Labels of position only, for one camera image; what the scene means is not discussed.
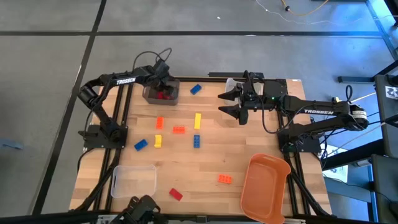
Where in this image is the white printed paper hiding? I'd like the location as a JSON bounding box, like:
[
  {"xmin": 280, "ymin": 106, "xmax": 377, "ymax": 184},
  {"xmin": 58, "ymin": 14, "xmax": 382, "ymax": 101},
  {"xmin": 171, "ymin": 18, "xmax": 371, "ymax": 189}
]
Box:
[{"xmin": 323, "ymin": 149, "xmax": 349, "ymax": 183}]

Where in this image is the yellow floor cable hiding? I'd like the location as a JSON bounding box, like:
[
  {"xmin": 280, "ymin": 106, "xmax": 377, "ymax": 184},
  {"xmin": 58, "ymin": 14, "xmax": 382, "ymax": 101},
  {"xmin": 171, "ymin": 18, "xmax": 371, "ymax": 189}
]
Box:
[{"xmin": 281, "ymin": 0, "xmax": 330, "ymax": 18}]

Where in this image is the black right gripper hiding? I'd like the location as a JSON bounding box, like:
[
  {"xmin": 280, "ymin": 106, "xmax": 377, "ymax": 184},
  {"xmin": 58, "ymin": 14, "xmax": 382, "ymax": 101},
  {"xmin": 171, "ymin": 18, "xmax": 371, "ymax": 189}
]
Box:
[{"xmin": 216, "ymin": 70, "xmax": 265, "ymax": 126}]

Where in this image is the clear plastic bin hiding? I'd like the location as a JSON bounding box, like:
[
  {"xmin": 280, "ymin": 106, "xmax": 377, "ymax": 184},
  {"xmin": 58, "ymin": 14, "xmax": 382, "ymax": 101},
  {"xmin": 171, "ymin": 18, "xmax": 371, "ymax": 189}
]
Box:
[{"xmin": 110, "ymin": 164, "xmax": 157, "ymax": 199}]

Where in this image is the black aluminium rig frame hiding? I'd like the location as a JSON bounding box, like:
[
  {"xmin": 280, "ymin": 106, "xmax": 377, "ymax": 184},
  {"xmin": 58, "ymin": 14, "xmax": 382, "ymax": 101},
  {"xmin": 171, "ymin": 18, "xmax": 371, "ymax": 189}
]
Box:
[{"xmin": 0, "ymin": 70, "xmax": 379, "ymax": 224}]

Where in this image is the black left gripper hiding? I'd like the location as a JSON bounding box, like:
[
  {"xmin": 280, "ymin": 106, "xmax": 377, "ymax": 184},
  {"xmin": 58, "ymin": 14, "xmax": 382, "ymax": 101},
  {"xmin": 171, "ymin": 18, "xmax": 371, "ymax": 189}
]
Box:
[{"xmin": 149, "ymin": 73, "xmax": 175, "ymax": 96}]

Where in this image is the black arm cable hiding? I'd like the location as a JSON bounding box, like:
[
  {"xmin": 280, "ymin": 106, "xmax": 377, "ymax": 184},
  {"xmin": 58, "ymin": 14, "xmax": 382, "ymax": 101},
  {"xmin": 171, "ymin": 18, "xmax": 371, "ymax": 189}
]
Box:
[
  {"xmin": 132, "ymin": 47, "xmax": 173, "ymax": 74},
  {"xmin": 257, "ymin": 93, "xmax": 304, "ymax": 135}
]

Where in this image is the white translucent plastic bin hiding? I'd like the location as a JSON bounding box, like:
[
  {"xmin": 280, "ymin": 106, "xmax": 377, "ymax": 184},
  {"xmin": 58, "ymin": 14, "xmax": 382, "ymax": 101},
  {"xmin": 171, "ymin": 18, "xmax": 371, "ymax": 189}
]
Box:
[{"xmin": 224, "ymin": 77, "xmax": 249, "ymax": 106}]

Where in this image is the black floor stand base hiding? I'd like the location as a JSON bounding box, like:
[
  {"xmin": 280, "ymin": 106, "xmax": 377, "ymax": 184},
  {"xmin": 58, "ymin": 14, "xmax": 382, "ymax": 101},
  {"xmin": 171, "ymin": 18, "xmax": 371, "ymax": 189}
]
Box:
[{"xmin": 338, "ymin": 75, "xmax": 376, "ymax": 84}]

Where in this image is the grey panel with fiducial tag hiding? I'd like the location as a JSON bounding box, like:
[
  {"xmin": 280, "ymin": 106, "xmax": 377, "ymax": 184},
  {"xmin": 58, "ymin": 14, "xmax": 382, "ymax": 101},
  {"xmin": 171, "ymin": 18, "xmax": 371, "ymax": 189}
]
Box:
[{"xmin": 374, "ymin": 73, "xmax": 398, "ymax": 158}]

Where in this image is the dark grey plastic bin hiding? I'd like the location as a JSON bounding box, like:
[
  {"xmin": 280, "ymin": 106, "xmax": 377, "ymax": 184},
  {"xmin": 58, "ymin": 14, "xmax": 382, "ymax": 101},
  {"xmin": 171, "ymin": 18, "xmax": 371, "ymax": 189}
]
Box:
[{"xmin": 142, "ymin": 77, "xmax": 180, "ymax": 106}]

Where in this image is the black bracket bar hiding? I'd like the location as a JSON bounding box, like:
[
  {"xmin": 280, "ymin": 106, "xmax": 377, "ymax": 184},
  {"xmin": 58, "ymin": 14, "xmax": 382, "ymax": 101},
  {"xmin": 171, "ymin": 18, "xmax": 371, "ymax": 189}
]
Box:
[{"xmin": 207, "ymin": 70, "xmax": 265, "ymax": 79}]

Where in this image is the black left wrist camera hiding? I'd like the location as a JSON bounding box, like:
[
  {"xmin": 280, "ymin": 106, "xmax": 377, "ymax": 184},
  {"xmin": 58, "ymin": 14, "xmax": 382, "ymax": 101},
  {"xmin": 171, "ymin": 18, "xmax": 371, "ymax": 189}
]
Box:
[{"xmin": 154, "ymin": 59, "xmax": 171, "ymax": 77}]

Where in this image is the white floor cable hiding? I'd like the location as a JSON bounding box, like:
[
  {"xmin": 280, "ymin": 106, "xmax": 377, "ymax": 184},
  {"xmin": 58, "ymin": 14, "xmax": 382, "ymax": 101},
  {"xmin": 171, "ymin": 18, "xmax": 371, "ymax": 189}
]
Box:
[{"xmin": 256, "ymin": 0, "xmax": 398, "ymax": 26}]

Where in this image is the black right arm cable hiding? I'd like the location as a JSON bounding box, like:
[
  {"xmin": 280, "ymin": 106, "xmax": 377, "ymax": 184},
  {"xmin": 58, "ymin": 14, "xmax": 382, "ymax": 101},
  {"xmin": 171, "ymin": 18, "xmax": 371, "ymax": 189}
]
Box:
[{"xmin": 257, "ymin": 93, "xmax": 304, "ymax": 135}]

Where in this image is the orange plastic bin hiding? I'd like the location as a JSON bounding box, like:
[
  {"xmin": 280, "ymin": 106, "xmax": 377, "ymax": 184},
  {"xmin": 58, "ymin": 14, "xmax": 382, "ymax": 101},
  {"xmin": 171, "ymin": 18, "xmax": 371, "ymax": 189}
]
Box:
[{"xmin": 240, "ymin": 153, "xmax": 292, "ymax": 224}]

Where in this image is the white power cord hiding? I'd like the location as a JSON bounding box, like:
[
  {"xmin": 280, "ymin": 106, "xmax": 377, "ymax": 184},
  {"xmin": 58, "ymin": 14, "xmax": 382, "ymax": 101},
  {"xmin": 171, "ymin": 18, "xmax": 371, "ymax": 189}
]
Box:
[{"xmin": 351, "ymin": 92, "xmax": 377, "ymax": 103}]

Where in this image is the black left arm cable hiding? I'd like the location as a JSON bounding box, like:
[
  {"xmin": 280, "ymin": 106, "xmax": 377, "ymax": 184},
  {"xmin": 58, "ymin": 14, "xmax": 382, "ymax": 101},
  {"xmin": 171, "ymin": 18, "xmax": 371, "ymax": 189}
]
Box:
[{"xmin": 132, "ymin": 47, "xmax": 173, "ymax": 74}]

